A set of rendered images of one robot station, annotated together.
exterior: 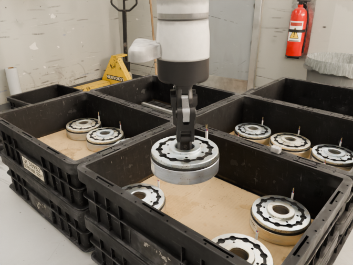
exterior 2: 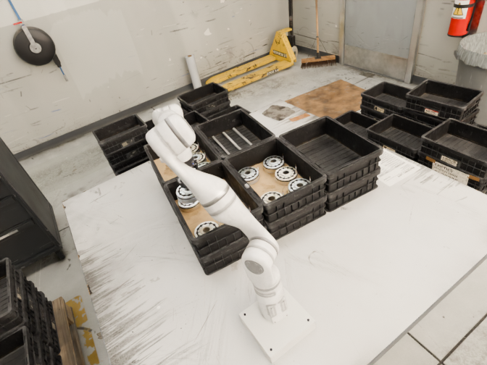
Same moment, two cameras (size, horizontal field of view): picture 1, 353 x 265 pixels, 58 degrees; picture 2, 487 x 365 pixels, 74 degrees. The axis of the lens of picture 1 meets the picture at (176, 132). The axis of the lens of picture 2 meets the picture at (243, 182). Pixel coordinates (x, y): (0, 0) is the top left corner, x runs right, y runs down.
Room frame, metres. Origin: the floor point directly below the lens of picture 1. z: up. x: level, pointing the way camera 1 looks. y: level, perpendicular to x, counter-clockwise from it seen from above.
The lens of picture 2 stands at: (-0.34, -0.69, 1.80)
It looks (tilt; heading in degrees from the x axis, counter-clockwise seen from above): 39 degrees down; 29
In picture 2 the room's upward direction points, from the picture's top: 12 degrees counter-clockwise
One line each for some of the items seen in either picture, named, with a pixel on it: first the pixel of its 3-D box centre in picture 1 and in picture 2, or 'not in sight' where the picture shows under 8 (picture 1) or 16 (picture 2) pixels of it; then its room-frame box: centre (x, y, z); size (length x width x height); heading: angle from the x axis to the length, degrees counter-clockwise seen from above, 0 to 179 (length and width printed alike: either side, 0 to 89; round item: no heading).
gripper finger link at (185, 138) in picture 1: (185, 147); not in sight; (0.42, -0.01, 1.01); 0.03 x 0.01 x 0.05; 2
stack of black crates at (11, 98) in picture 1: (51, 123); (207, 114); (2.07, 0.89, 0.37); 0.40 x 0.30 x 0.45; 145
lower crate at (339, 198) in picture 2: not in sight; (327, 170); (0.93, -0.46, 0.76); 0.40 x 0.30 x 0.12; 49
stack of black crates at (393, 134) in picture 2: not in sight; (400, 150); (1.79, -0.81, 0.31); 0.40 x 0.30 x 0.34; 55
